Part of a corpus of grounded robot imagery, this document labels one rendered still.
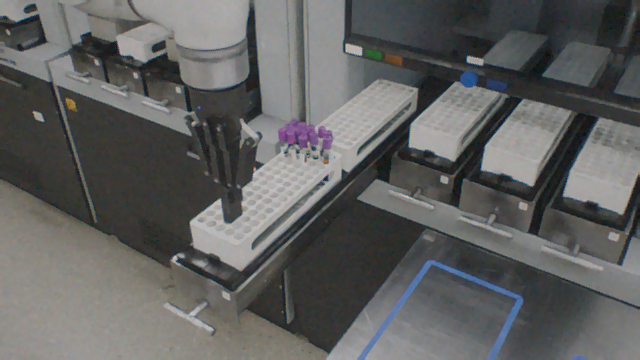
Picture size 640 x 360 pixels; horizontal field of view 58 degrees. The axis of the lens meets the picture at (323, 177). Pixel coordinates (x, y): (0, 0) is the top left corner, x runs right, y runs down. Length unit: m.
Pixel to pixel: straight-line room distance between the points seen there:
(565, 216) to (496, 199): 0.12
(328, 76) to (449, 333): 0.67
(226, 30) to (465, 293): 0.49
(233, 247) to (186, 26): 0.33
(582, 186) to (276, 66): 0.70
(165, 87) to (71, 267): 0.95
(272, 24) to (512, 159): 0.59
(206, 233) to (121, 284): 1.25
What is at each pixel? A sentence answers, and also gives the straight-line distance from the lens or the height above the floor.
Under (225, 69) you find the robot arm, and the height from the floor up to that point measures 1.13.
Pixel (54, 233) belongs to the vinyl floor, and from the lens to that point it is 2.44.
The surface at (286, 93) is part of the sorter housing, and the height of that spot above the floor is 0.82.
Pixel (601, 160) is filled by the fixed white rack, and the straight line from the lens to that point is 1.15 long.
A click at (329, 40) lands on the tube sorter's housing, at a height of 0.97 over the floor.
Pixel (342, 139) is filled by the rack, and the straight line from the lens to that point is 1.10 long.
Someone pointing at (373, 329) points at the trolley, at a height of 0.82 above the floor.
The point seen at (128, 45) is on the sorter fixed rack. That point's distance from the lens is 1.64.
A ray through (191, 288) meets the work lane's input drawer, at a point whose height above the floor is 0.76.
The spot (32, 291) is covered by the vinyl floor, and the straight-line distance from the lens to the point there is 2.23.
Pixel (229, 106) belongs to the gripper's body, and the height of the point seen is 1.08.
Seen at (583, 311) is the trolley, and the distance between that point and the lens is 0.90.
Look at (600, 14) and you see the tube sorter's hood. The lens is 1.02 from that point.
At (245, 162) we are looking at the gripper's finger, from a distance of 0.81.
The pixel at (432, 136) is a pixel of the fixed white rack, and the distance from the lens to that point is 1.15.
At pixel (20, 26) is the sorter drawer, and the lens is 2.04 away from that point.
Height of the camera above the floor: 1.44
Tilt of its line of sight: 35 degrees down
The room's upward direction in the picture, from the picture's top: straight up
